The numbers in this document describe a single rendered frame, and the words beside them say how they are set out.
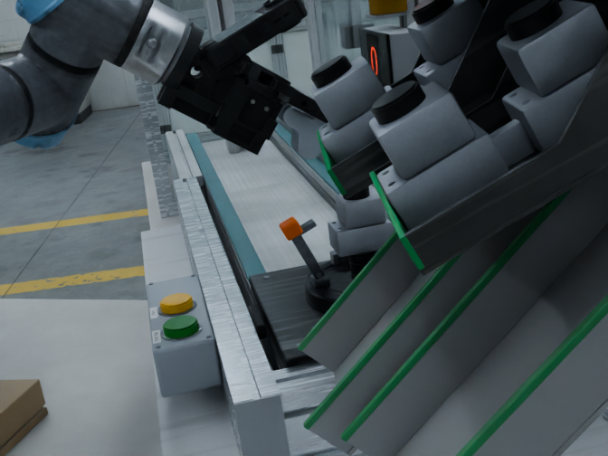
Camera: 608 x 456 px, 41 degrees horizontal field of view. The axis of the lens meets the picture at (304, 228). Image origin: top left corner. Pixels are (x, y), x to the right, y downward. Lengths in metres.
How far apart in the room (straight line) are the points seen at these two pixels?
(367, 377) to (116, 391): 0.52
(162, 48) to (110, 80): 8.23
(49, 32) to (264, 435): 0.43
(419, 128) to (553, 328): 0.18
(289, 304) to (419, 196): 0.51
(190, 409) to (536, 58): 0.66
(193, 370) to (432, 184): 0.53
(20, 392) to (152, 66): 0.42
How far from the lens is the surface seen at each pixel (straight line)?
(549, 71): 0.45
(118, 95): 9.05
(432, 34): 0.59
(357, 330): 0.73
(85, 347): 1.21
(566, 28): 0.45
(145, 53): 0.81
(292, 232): 0.89
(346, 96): 0.59
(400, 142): 0.44
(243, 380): 0.82
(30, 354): 1.24
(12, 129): 0.79
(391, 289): 0.72
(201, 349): 0.92
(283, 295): 0.97
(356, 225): 0.90
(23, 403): 1.02
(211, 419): 0.96
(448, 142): 0.45
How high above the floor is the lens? 1.35
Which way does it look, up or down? 19 degrees down
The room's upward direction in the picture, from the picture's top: 8 degrees counter-clockwise
